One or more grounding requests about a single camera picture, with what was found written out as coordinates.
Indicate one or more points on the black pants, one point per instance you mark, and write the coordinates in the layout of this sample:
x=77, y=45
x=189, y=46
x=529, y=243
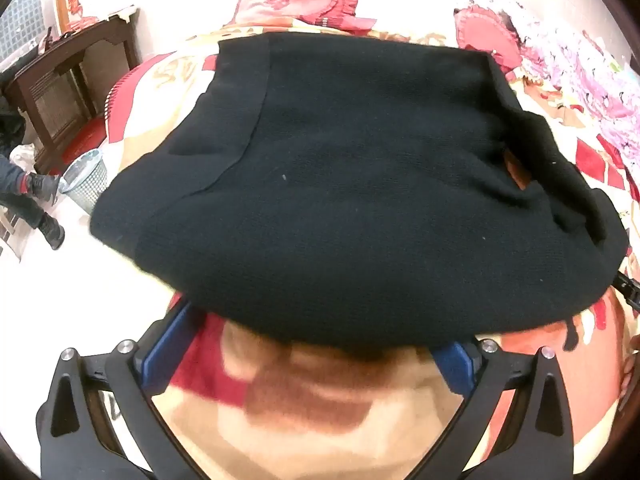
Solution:
x=350, y=185

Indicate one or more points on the dark wooden table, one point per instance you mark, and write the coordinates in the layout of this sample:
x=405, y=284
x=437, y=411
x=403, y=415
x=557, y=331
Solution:
x=50, y=80

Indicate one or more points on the white plastic bag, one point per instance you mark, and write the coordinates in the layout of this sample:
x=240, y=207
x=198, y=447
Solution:
x=22, y=157

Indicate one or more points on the red floor mat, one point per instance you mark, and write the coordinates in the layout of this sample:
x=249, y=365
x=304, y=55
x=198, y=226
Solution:
x=87, y=135

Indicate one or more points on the red and yellow printed blanket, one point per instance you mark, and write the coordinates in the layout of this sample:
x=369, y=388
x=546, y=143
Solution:
x=300, y=410

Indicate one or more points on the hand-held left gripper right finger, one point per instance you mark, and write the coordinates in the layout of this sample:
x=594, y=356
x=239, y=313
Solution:
x=455, y=365

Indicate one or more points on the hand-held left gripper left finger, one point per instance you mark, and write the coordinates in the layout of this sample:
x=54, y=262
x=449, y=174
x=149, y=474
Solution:
x=165, y=355

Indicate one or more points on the small red frilled pillow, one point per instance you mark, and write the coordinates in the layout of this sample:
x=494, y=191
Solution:
x=480, y=27

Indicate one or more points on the blue mesh wastebasket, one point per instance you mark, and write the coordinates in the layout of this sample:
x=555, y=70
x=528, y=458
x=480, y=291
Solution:
x=85, y=180

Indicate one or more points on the pink printed cloth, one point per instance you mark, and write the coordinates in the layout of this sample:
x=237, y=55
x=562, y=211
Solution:
x=600, y=90

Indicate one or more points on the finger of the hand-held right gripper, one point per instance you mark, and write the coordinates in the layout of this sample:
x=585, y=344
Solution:
x=631, y=292

